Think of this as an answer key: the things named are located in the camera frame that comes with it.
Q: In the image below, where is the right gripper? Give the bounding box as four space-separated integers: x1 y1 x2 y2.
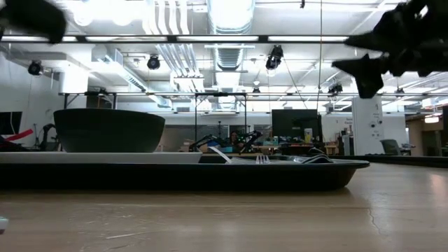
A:
331 0 448 99

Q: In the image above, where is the grey cloth napkin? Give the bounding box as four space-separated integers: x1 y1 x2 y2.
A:
207 146 336 165

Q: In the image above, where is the black bowl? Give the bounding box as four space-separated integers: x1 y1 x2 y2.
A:
52 108 166 154

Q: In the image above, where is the white plate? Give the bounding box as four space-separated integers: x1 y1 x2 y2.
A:
0 151 203 165

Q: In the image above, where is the black plastic tray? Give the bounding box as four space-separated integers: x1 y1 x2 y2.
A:
0 153 371 193

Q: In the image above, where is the grey background chair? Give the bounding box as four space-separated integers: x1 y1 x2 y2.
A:
380 139 403 156

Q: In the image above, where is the black monitor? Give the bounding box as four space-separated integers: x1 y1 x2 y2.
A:
271 108 323 143

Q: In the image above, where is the person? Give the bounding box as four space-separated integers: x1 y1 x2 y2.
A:
228 129 246 150

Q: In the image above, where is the red tube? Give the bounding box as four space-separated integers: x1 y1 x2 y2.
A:
5 128 35 143

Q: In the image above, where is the thin hanging cable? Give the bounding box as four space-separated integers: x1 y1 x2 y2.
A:
316 0 323 111

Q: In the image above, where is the silver ventilation duct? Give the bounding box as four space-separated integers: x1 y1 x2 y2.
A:
206 0 256 73

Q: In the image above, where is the black background workstation frame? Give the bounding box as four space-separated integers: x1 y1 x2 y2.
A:
62 91 248 148

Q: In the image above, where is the black wall screen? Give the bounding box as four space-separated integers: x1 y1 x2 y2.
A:
0 111 23 136

